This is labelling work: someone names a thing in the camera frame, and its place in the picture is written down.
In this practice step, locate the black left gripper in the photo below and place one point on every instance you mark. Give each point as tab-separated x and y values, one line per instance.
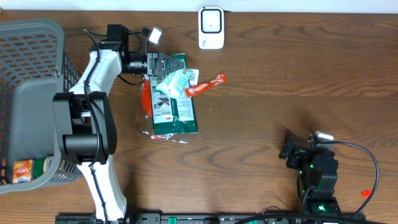
152	63

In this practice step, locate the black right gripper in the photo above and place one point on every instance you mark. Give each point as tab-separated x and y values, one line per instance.
292	151

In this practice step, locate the mint green wipes pack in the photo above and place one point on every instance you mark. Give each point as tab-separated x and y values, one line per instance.
175	83

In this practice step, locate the red snack stick packet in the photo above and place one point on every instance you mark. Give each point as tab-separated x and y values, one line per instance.
201	87

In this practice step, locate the green grip gloves package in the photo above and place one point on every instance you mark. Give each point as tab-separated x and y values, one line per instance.
170	115

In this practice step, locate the red dustpan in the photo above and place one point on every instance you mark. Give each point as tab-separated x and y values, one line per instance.
144	119

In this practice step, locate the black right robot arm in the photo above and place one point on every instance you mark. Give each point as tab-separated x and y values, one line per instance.
316	188

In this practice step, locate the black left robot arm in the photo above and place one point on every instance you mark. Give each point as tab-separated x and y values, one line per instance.
84	124

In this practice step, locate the white barcode scanner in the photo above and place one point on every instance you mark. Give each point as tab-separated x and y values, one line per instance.
211	28

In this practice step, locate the red sticker on table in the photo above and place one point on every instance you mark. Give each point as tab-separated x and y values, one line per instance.
366	193

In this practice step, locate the grey plastic basket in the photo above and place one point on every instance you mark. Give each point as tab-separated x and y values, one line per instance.
34	67

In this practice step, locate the orange tissue pack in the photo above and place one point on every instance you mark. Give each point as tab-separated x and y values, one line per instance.
23	171

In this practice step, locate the black mounting rail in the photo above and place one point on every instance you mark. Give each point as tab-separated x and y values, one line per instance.
156	218

